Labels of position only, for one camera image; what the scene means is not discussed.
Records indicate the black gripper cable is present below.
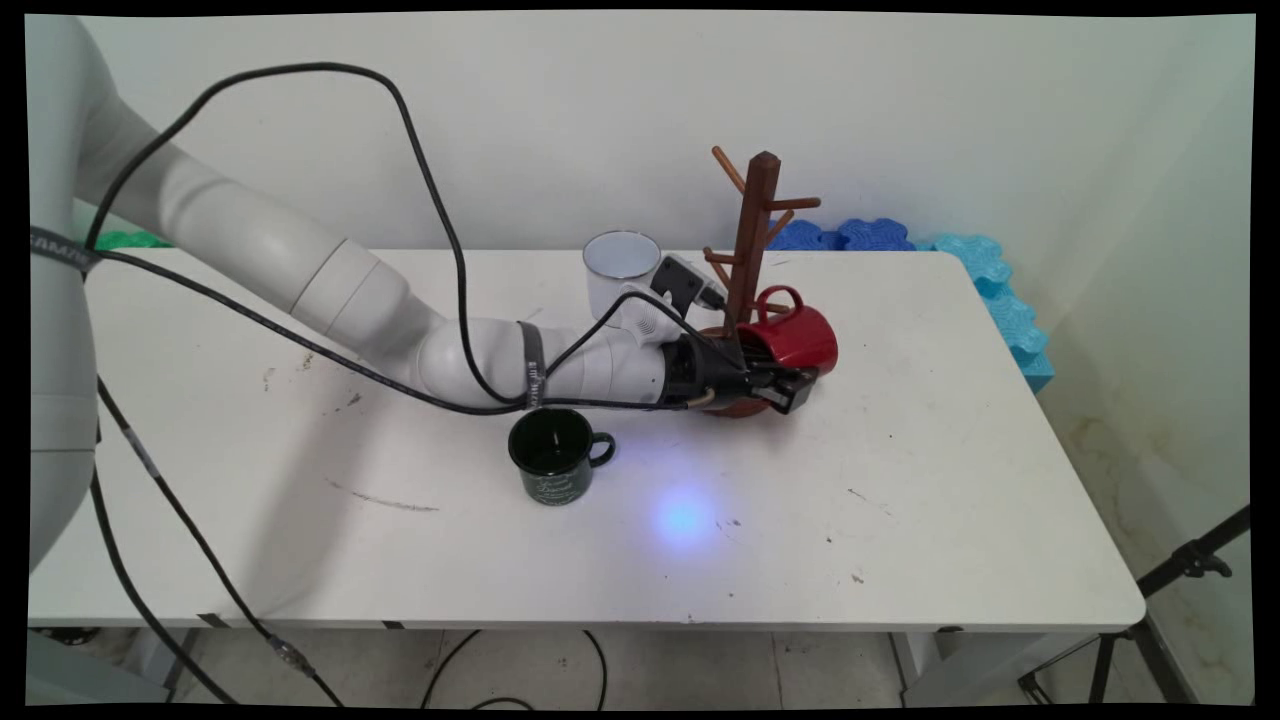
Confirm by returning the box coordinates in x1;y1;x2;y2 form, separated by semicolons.
28;238;717;707

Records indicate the black floor cable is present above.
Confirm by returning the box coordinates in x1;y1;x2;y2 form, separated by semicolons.
418;629;609;712

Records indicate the grey table leg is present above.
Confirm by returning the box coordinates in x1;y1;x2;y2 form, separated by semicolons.
888;630;946;706
125;628;201;703

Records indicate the red enamel mug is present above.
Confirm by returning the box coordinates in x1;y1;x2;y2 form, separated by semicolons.
735;285;840;387

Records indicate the dark green enamel mug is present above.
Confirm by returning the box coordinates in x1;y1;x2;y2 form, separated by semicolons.
507;405;617;507

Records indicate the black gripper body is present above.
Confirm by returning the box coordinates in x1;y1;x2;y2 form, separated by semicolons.
658;334;753;412

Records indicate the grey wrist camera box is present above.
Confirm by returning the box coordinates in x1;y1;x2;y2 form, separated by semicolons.
648;253;728;319

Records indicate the black tripod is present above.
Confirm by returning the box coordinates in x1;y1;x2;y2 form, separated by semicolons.
1017;504;1252;707

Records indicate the cyan foam mat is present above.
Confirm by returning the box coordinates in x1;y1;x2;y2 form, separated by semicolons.
914;233;1055;395

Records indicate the white enamel mug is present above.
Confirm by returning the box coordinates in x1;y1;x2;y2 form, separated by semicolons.
582;231;669;327

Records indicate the grey velcro strap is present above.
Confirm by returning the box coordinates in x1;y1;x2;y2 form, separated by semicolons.
518;320;549;409

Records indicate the brown wooden mug tree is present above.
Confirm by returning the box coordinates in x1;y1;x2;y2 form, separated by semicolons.
694;147;823;420

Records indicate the dark blue foam mat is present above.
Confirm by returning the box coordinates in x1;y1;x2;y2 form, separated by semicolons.
838;217;917;253
765;219;843;253

